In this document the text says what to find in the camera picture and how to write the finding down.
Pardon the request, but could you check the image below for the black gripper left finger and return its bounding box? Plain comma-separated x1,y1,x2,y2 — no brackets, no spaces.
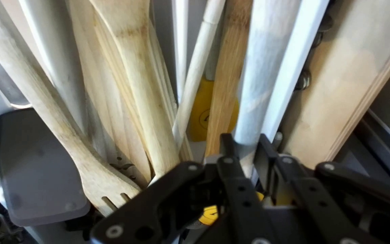
91,132,274,244

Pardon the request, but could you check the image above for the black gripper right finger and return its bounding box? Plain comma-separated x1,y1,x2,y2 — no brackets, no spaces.
254,132,390,244

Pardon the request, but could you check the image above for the wooden slotted spatula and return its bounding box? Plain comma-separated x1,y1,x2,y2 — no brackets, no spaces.
0,0,141,218

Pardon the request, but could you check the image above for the open wooden drawer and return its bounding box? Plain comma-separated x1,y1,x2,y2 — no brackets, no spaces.
281,0,390,170

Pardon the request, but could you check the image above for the flat pale wooden spatula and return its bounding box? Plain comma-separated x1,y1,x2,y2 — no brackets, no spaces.
66,0,154,181

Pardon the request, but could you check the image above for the bamboo flat spatula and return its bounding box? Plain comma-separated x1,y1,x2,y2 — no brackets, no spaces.
204,0,254,158

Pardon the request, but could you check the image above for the black plastic spatula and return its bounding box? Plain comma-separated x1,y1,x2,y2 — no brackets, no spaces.
0,107,93,227

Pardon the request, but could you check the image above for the yellow plastic utensil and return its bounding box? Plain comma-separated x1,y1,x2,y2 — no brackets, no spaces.
188,78,216,142

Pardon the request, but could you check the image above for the white cutlery organizer tray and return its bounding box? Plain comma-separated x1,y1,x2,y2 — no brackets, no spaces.
0,0,332,244

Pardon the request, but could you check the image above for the white round stick handle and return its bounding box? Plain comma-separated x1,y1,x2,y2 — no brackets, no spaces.
173,0,228,147

